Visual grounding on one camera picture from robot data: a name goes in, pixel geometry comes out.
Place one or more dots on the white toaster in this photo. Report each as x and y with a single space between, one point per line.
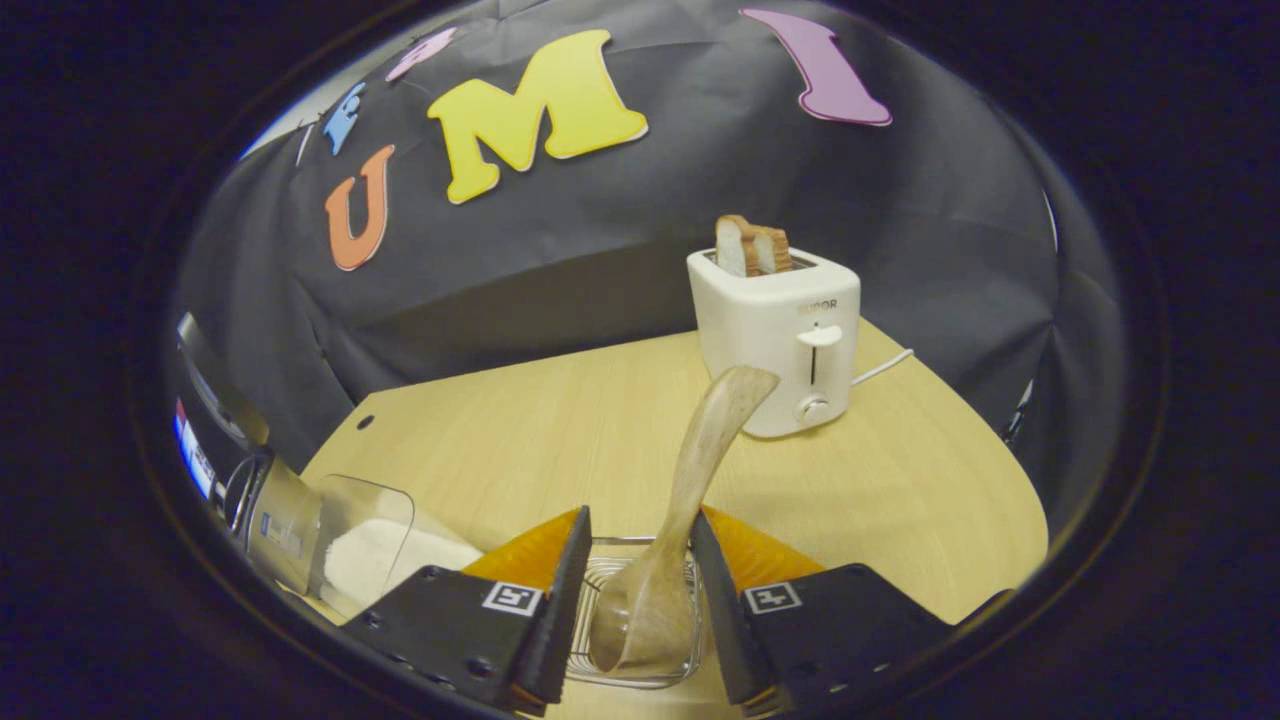
760 340

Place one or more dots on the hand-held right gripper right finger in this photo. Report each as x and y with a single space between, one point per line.
720 620

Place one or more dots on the wooden spoon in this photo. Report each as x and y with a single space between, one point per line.
650 600

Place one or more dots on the clear chopstick holder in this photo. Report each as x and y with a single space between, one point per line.
600 570

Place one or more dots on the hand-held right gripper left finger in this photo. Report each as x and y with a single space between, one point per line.
560 620

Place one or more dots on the black and silver rice cooker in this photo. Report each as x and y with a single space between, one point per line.
285 520

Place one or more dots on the computer monitor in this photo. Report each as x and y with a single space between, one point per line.
195 455

